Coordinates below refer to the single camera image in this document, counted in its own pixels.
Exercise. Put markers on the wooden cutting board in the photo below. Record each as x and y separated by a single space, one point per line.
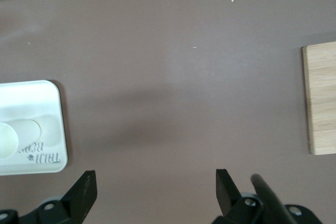
323 98

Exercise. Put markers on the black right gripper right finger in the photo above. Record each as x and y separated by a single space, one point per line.
225 195

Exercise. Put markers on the cream bear print tray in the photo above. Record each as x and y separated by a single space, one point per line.
39 98

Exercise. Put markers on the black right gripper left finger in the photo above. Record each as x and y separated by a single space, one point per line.
84 192

